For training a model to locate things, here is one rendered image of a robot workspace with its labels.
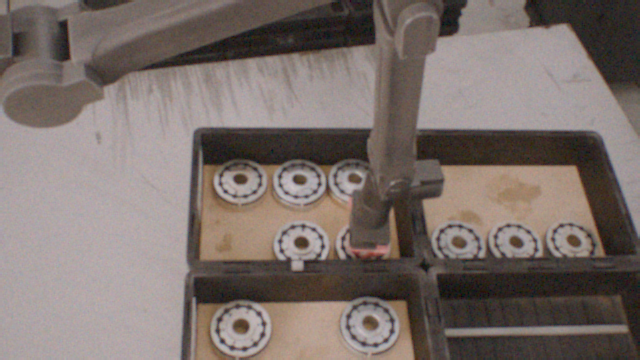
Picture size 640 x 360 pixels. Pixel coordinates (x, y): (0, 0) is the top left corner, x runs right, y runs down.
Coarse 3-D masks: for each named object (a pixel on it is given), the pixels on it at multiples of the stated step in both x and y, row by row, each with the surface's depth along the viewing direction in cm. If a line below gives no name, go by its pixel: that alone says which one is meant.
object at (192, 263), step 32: (224, 128) 133; (256, 128) 134; (288, 128) 134; (320, 128) 135; (352, 128) 136; (192, 160) 128; (192, 192) 125; (192, 224) 122; (416, 224) 124; (192, 256) 117; (416, 256) 120
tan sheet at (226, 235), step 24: (216, 168) 140; (264, 168) 141; (216, 216) 133; (240, 216) 134; (264, 216) 134; (288, 216) 135; (312, 216) 135; (336, 216) 136; (216, 240) 130; (240, 240) 131; (264, 240) 131
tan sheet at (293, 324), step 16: (208, 304) 123; (272, 304) 124; (288, 304) 124; (304, 304) 124; (320, 304) 125; (336, 304) 125; (400, 304) 126; (208, 320) 121; (272, 320) 122; (288, 320) 122; (304, 320) 123; (320, 320) 123; (336, 320) 123; (400, 320) 124; (208, 336) 120; (272, 336) 121; (288, 336) 121; (304, 336) 121; (320, 336) 121; (336, 336) 121; (400, 336) 122; (208, 352) 118; (272, 352) 119; (288, 352) 119; (304, 352) 119; (320, 352) 120; (336, 352) 120; (400, 352) 121
